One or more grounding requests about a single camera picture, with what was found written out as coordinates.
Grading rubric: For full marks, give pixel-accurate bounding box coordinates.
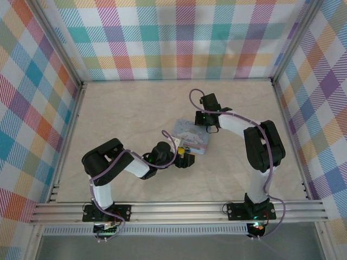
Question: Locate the plaid backdrop cloth panel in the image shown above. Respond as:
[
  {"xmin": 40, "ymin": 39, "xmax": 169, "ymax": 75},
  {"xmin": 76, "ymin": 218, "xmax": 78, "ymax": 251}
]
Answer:
[
  {"xmin": 275, "ymin": 0, "xmax": 347, "ymax": 260},
  {"xmin": 53, "ymin": 0, "xmax": 301, "ymax": 82},
  {"xmin": 0, "ymin": 0, "xmax": 82, "ymax": 225}
]

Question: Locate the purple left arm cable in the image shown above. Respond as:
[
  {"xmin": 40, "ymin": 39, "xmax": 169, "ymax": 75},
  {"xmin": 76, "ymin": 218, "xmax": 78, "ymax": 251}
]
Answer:
[{"xmin": 91, "ymin": 129, "xmax": 177, "ymax": 243}]

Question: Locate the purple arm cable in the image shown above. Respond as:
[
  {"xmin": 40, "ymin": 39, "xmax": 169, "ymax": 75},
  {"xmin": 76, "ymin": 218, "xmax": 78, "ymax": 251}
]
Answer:
[
  {"xmin": 189, "ymin": 88, "xmax": 287, "ymax": 241},
  {"xmin": 91, "ymin": 129, "xmax": 177, "ymax": 243}
]

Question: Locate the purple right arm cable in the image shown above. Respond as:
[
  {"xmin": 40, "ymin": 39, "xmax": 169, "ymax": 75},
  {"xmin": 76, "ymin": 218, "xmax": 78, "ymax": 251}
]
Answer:
[{"xmin": 189, "ymin": 88, "xmax": 287, "ymax": 241}]

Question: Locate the thin aluminium floor rail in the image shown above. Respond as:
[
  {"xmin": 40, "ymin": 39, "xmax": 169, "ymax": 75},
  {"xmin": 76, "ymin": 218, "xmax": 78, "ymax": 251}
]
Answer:
[{"xmin": 81, "ymin": 76, "xmax": 274, "ymax": 83}]

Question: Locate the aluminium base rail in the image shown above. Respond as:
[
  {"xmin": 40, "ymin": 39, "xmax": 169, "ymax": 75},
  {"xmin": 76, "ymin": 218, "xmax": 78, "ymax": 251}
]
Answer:
[{"xmin": 29, "ymin": 199, "xmax": 329, "ymax": 225}]

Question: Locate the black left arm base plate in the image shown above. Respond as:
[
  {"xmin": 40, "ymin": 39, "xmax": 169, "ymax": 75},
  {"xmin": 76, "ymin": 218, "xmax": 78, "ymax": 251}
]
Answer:
[{"xmin": 82, "ymin": 204, "xmax": 132, "ymax": 223}]

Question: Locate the grey slotted cable duct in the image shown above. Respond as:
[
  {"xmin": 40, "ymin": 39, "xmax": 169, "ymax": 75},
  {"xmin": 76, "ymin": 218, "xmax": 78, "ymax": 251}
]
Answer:
[{"xmin": 43, "ymin": 223, "xmax": 249, "ymax": 236}]

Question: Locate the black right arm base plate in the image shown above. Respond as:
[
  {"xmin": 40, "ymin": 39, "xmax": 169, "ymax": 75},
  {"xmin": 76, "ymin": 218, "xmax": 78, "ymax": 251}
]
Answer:
[{"xmin": 226, "ymin": 201, "xmax": 277, "ymax": 220}]

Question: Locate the aluminium side rail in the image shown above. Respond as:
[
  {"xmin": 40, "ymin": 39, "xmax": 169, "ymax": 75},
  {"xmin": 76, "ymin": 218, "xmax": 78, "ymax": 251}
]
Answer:
[
  {"xmin": 270, "ymin": 78, "xmax": 312, "ymax": 201},
  {"xmin": 48, "ymin": 81, "xmax": 88, "ymax": 204}
]

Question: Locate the aluminium corner post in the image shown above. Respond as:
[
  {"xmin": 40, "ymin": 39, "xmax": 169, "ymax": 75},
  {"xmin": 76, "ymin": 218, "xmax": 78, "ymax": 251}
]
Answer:
[
  {"xmin": 270, "ymin": 0, "xmax": 326, "ymax": 85},
  {"xmin": 31, "ymin": 0, "xmax": 85, "ymax": 85}
]

